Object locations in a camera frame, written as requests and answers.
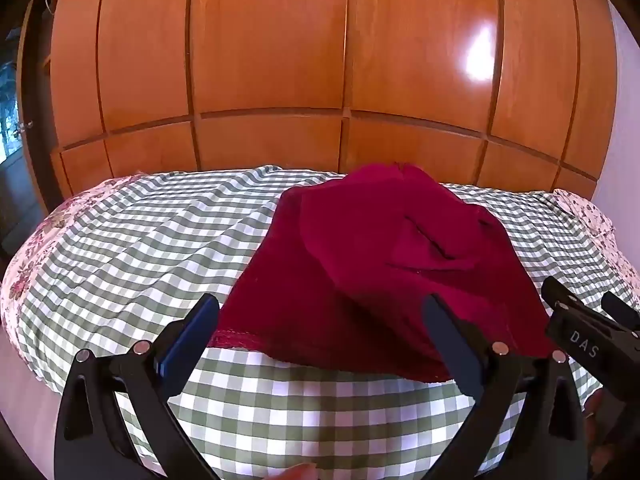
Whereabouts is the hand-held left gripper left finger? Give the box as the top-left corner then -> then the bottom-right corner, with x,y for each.
54,294 -> 221,480

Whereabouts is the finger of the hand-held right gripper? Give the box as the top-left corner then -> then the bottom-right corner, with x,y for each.
541,276 -> 601,321
601,291 -> 640,331

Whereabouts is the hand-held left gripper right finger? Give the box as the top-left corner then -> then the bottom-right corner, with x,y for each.
422,294 -> 588,480

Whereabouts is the red knit garment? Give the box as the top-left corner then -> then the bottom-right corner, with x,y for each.
207,161 -> 556,383

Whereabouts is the person's right hand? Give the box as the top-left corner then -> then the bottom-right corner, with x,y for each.
582,389 -> 626,463

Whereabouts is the green checked cloth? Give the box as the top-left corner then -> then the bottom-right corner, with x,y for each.
10,165 -> 626,480

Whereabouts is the floral bedsheet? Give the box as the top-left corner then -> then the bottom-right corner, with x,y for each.
0,172 -> 640,361

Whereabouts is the window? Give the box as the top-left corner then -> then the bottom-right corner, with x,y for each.
0,10 -> 51,261

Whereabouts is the wooden wardrobe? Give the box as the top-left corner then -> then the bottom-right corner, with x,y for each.
20,0 -> 621,201

